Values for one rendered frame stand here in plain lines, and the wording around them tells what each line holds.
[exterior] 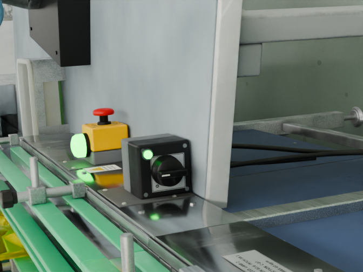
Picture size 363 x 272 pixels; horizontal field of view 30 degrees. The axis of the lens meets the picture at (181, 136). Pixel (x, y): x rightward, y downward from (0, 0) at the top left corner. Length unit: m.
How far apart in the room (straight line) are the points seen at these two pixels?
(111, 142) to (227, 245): 0.53
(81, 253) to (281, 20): 0.42
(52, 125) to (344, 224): 0.99
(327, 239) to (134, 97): 0.51
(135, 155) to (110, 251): 0.19
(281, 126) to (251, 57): 0.79
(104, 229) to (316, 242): 0.28
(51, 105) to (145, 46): 0.62
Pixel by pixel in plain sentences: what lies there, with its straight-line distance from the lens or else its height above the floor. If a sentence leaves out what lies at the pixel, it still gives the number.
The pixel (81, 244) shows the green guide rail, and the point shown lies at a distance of 0.86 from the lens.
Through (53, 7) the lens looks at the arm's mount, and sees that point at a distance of 1.46.
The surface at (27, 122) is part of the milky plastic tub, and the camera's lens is 1.87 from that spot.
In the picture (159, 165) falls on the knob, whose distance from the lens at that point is 0.95.
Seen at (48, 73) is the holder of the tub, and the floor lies 0.79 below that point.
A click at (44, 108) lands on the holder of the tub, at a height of 0.81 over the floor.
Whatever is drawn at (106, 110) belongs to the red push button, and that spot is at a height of 0.79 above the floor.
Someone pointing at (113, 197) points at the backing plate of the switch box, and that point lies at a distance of 1.00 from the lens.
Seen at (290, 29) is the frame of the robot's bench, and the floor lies 0.61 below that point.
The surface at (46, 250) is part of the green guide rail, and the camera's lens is 1.09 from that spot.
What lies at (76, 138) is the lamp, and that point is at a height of 0.85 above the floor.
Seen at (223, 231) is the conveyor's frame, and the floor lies 0.80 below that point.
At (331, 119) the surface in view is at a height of 0.10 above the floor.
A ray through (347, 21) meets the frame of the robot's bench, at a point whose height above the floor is 0.52.
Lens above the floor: 1.13
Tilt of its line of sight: 22 degrees down
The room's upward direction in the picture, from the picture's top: 97 degrees counter-clockwise
